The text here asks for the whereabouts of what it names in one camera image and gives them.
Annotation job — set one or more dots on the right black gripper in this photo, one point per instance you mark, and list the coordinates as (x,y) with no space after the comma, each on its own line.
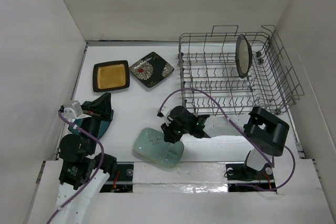
(169,136)

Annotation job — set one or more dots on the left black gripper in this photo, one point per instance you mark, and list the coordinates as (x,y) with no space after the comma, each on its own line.
(100,108)

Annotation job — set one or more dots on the yellow square plate black rim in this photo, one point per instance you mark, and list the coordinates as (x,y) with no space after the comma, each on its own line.
(110,76)

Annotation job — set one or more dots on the pale green rectangular plate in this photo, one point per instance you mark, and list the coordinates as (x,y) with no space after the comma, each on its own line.
(151,145)

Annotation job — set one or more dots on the black floral square plate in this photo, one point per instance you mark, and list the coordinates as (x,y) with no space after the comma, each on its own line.
(151,69)

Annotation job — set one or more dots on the round cream plate brown rim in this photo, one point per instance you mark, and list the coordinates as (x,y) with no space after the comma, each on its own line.
(243,56)

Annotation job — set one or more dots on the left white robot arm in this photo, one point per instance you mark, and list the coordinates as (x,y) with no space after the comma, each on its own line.
(85,165)

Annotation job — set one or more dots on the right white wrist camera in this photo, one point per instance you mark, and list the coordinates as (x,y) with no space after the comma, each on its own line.
(164,113)

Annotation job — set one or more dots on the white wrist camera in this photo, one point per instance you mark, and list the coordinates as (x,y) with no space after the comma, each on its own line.
(164,113)
(73,110)

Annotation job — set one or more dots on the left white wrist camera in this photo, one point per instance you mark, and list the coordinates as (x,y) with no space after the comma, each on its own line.
(73,110)

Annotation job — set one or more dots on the grey wire dish rack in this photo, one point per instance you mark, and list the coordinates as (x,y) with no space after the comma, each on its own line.
(209,77)

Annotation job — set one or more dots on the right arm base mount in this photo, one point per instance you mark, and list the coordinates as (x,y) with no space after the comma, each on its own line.
(254,174)

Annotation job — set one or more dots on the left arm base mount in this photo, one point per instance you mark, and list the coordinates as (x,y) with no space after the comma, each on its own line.
(121,181)

